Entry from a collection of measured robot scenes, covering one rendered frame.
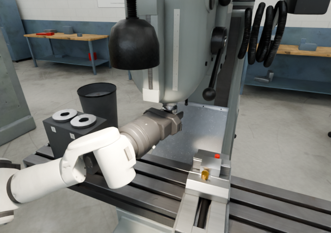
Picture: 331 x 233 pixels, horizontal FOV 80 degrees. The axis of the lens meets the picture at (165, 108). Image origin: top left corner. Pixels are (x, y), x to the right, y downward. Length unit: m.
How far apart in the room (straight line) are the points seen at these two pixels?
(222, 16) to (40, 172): 0.57
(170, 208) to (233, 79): 0.57
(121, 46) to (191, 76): 0.23
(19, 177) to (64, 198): 1.64
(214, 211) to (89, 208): 1.50
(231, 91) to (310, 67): 4.11
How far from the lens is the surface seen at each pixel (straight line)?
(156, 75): 0.43
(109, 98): 2.48
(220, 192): 0.64
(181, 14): 0.43
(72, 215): 2.02
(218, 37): 0.53
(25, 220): 2.16
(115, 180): 0.45
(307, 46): 4.22
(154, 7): 0.41
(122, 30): 0.27
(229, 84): 0.92
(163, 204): 0.72
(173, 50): 0.44
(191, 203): 0.64
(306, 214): 0.83
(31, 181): 0.51
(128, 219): 0.83
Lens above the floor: 1.53
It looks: 27 degrees down
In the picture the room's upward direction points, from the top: straight up
